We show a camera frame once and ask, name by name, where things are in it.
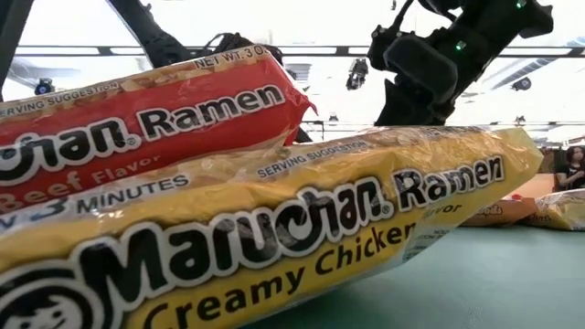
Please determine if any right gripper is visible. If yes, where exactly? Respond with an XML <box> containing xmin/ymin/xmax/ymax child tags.
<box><xmin>375</xmin><ymin>35</ymin><xmax>459</xmax><ymax>127</ymax></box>

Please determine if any red chili ramen pack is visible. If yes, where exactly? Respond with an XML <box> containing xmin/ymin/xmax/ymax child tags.
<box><xmin>460</xmin><ymin>196</ymin><xmax>539</xmax><ymax>228</ymax></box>

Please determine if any yellow creamy chicken ramen pack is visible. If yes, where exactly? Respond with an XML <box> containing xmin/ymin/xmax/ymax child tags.
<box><xmin>518</xmin><ymin>188</ymin><xmax>585</xmax><ymax>232</ymax></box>
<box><xmin>0</xmin><ymin>125</ymin><xmax>545</xmax><ymax>329</ymax></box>

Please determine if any red beef ramen pack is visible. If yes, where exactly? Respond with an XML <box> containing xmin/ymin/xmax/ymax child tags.
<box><xmin>0</xmin><ymin>45</ymin><xmax>317</xmax><ymax>216</ymax></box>

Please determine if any person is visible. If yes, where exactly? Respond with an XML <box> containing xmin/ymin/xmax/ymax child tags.
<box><xmin>554</xmin><ymin>144</ymin><xmax>585</xmax><ymax>192</ymax></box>

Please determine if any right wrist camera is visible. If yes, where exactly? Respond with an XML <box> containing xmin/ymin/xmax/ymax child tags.
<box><xmin>368</xmin><ymin>25</ymin><xmax>399</xmax><ymax>70</ymax></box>

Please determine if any right camera cable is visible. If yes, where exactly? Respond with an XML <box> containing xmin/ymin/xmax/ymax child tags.
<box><xmin>395</xmin><ymin>0</ymin><xmax>415</xmax><ymax>34</ymax></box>

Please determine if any camera cable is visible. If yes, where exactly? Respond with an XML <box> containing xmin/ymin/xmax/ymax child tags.
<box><xmin>395</xmin><ymin>0</ymin><xmax>415</xmax><ymax>34</ymax></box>
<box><xmin>205</xmin><ymin>31</ymin><xmax>285</xmax><ymax>66</ymax></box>

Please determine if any left camera cable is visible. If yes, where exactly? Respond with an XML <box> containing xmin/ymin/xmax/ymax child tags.
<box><xmin>205</xmin><ymin>31</ymin><xmax>285</xmax><ymax>66</ymax></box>

